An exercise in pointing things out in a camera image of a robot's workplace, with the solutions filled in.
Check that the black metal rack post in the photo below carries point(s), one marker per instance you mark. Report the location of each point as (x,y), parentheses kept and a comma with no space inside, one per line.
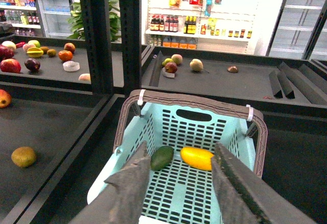
(95,16)

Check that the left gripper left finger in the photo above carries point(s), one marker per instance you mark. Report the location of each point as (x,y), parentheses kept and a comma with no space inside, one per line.
(122,199)

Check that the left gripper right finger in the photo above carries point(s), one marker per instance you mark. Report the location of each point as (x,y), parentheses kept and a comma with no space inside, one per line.
(243,197)

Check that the brown kiwi fruit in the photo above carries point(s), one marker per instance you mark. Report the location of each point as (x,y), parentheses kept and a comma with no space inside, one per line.
(24,156)

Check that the yellow starfruit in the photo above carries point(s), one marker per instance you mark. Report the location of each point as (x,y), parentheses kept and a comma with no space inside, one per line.
(34,52)

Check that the yellow mango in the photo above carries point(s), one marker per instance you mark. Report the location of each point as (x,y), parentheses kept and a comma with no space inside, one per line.
(197,158)

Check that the green avocado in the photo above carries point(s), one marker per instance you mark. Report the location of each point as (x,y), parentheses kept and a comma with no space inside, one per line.
(162,157)

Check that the brown chestnut piece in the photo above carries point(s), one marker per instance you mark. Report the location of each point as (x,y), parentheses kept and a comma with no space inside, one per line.
(232,69)

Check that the white grocery shelf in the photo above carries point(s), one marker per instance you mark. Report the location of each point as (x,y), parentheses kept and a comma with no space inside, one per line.
(235,26)

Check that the red apple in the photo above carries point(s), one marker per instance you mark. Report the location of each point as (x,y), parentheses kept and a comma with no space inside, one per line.
(171,67)

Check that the light blue plastic basket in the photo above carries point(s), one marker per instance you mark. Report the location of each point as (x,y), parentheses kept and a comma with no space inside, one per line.
(179,193)

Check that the pale yellow pear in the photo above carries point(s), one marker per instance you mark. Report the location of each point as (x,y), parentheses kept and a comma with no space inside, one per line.
(196,65)

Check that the black produce tray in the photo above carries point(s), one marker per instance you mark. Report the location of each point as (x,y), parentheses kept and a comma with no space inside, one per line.
(270,84)

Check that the orange persimmon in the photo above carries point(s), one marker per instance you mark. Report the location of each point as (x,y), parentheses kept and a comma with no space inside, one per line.
(65,55)

